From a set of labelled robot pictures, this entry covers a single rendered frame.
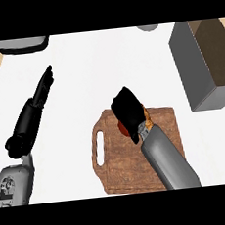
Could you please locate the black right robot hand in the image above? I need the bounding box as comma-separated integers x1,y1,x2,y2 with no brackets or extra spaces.
108,84,150,148

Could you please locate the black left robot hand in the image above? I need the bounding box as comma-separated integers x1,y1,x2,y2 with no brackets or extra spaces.
0,64,63,161

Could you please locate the red orange bell pepper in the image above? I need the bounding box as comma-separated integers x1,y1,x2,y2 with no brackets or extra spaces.
115,105,154,138

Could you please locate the brown wooden cutting board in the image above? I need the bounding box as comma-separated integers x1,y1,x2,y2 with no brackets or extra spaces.
86,102,189,198

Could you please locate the grey open cardboard box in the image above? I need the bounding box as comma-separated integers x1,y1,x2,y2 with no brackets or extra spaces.
166,17,225,114

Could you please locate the grey round object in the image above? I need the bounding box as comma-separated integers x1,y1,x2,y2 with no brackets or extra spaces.
136,24,160,34

